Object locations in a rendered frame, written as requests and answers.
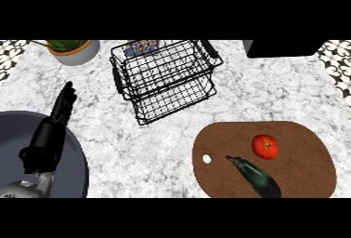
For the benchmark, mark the grey plant pot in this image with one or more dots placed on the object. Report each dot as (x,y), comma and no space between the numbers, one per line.
(76,54)

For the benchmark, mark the black box appliance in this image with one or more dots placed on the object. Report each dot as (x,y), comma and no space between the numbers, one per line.
(283,48)

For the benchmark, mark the green plant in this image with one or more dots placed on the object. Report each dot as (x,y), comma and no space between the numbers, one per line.
(63,44)

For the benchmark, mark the brown oval cutting board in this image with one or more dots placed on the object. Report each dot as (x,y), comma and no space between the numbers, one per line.
(296,167)

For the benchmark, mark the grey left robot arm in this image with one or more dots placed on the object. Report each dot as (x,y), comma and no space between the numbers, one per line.
(25,187)

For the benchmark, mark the blue patterned packet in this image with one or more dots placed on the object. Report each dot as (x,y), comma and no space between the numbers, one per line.
(141,48)

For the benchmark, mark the dark purple eggplant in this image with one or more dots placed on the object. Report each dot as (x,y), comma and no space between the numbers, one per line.
(258,179)

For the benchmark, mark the dark grey round plate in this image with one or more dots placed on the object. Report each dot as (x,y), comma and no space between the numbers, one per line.
(70,161)

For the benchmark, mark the red tomato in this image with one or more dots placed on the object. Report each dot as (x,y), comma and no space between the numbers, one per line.
(265,147)

